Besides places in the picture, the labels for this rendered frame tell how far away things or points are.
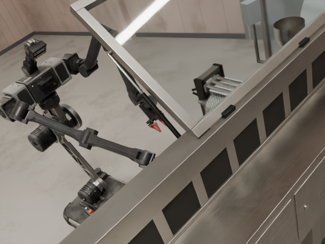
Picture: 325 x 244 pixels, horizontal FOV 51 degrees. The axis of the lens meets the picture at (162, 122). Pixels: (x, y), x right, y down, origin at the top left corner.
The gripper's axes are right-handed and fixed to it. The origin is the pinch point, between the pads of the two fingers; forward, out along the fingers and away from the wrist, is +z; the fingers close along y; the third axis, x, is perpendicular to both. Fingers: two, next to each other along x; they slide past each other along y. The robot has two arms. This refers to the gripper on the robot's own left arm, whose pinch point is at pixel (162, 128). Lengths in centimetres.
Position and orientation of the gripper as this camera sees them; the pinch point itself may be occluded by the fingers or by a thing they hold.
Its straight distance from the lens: 207.6
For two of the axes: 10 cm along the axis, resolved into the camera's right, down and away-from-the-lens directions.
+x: -5.2, 2.3, 8.2
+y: 5.7, -6.1, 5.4
